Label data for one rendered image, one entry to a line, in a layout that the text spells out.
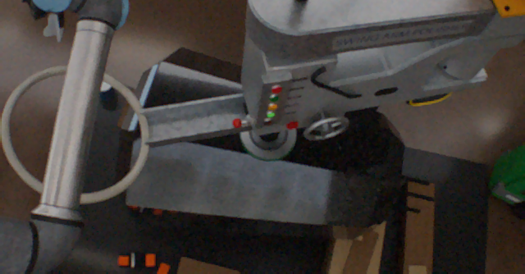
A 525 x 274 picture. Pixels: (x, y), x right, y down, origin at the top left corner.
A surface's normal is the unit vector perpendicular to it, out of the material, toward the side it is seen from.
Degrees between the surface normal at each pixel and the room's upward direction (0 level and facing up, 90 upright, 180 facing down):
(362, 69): 4
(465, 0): 0
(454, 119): 0
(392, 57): 40
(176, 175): 45
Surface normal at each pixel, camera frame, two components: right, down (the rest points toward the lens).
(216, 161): -0.06, 0.33
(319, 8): 0.09, -0.42
